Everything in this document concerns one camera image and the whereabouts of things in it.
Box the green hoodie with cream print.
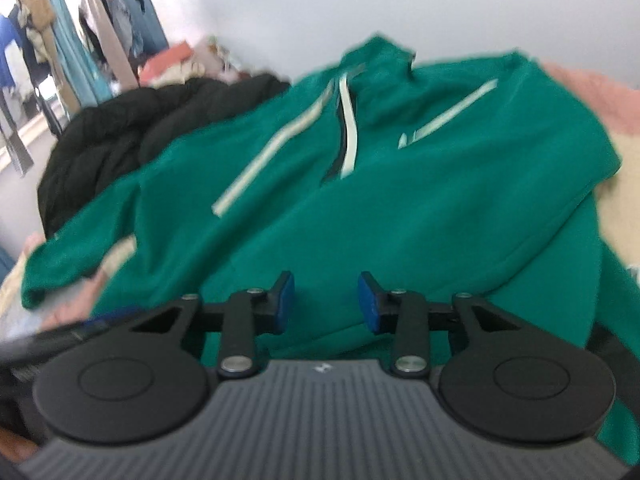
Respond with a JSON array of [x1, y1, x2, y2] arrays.
[[23, 37, 639, 479]]

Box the pile of pink white clothes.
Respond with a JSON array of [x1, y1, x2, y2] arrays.
[[138, 37, 259, 88]]

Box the hanging clothes on rack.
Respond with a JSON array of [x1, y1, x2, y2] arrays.
[[0, 0, 170, 176]]

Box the person's left hand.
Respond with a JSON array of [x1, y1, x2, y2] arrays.
[[0, 428, 38, 463]]

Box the black jacket on bed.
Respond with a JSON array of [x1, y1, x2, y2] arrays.
[[37, 74, 290, 238]]

